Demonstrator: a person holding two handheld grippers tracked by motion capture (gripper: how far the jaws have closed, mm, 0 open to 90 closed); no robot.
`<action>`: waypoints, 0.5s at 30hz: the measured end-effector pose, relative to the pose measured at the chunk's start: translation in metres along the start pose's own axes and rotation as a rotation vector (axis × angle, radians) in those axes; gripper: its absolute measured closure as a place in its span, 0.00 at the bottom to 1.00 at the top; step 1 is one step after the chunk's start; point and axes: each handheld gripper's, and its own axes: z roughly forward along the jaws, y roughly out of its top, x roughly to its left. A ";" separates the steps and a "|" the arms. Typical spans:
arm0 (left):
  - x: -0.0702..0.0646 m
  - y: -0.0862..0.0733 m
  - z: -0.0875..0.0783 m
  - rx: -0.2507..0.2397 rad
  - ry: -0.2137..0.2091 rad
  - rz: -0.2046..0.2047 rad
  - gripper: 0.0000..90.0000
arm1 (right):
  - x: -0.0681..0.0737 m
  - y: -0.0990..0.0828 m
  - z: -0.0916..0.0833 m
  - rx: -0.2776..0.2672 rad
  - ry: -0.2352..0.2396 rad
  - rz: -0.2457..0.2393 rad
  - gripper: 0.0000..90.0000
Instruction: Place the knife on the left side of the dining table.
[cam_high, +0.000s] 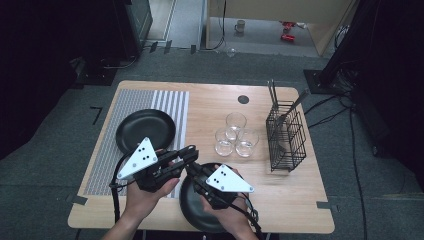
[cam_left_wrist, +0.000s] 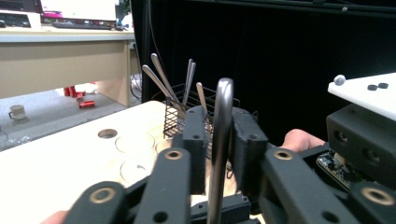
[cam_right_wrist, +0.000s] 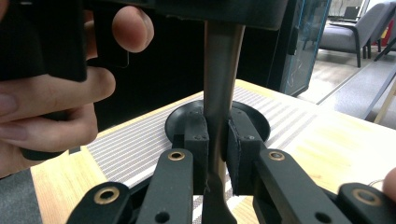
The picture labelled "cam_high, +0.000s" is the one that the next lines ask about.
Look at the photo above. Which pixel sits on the dark cabinet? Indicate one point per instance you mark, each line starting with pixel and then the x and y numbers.
pixel 136 26

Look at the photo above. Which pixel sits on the small red object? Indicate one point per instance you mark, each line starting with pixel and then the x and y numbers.
pixel 287 37
pixel 287 24

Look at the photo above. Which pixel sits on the clear drinking glass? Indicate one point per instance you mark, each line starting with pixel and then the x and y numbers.
pixel 224 145
pixel 247 143
pixel 236 121

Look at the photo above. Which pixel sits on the grey tape strip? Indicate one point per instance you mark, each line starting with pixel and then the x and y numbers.
pixel 325 205
pixel 78 200

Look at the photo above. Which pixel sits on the silver metal utensil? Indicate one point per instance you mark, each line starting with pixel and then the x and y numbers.
pixel 296 101

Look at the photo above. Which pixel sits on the metal chopstick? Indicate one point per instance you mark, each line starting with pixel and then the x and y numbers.
pixel 270 95
pixel 274 93

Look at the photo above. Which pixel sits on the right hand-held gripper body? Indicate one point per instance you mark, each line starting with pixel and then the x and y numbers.
pixel 226 181

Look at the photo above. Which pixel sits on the grey mug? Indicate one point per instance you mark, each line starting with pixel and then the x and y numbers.
pixel 240 26

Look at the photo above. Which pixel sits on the clear glass on floor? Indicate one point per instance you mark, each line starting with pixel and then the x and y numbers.
pixel 231 52

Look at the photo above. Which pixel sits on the light wooden cabinet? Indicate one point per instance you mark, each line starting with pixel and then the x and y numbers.
pixel 283 10

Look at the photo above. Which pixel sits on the grey white striped placemat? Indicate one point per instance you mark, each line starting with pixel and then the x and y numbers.
pixel 133 96

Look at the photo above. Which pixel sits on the black round plate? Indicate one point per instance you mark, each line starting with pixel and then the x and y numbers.
pixel 193 213
pixel 143 126

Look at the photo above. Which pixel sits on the black stand base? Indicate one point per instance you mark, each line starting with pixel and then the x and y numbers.
pixel 316 81

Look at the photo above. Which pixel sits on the black round table grommet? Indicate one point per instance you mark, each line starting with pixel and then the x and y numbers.
pixel 243 99

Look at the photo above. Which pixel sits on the person's left hand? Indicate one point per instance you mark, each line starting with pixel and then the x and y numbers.
pixel 143 201

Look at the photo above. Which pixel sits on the person's right hand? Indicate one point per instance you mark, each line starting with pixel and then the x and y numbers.
pixel 233 218

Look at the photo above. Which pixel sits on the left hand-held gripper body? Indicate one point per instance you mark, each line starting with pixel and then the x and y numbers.
pixel 141 160

